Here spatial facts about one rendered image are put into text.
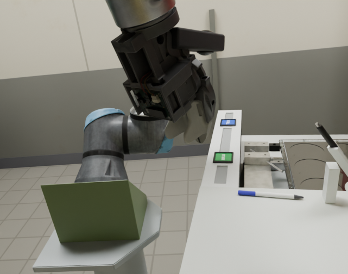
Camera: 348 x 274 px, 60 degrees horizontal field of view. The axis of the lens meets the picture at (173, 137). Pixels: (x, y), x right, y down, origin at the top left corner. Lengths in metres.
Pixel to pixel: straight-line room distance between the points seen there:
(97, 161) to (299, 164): 0.59
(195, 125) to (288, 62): 2.35
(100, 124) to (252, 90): 2.02
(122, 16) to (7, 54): 2.75
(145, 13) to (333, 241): 0.50
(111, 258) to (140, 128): 0.34
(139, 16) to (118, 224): 0.60
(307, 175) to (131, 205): 0.50
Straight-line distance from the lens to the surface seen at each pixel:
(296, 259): 0.60
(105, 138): 0.86
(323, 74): 2.88
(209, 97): 0.42
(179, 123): 0.47
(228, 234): 0.63
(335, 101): 2.99
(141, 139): 0.85
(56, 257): 0.89
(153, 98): 0.37
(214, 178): 0.80
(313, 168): 0.98
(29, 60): 2.99
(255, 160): 1.01
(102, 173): 0.82
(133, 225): 0.83
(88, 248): 0.88
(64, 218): 0.87
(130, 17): 0.35
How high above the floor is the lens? 1.39
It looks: 24 degrees down
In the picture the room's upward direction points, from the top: 7 degrees counter-clockwise
